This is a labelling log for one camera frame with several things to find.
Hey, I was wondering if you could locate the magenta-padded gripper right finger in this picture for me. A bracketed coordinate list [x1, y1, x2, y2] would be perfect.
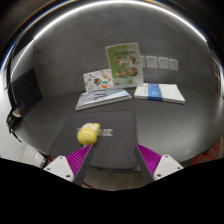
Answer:
[133, 143, 185, 185]

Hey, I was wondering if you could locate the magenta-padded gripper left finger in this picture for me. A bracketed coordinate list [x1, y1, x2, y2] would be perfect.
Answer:
[43, 143, 95, 187]

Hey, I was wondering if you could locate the yellow rabbit-shaped computer mouse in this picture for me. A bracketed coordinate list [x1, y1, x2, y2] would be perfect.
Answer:
[76, 122, 101, 146]

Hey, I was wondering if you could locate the black mouse pad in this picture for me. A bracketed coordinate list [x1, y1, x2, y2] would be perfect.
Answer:
[49, 110, 141, 171]

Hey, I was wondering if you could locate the grey striped book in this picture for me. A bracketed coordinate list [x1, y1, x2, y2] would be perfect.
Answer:
[75, 87, 133, 112]

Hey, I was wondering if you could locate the white book with blue band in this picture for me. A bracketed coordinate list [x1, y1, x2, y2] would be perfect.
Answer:
[133, 82, 186, 105]

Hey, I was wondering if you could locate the small colourful printed card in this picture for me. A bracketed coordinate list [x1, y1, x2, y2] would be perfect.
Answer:
[82, 68, 115, 93]

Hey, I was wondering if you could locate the black flat panel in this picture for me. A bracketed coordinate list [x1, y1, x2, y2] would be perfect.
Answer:
[9, 68, 43, 113]

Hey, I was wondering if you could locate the green menu sign stand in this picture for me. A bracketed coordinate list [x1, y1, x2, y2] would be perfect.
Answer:
[104, 41, 145, 90]

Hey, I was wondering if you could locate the red metal frame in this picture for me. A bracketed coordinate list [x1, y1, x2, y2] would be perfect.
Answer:
[191, 138, 224, 166]

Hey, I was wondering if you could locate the row of white wall sockets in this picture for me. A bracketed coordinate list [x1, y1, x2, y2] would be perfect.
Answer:
[139, 54, 179, 72]

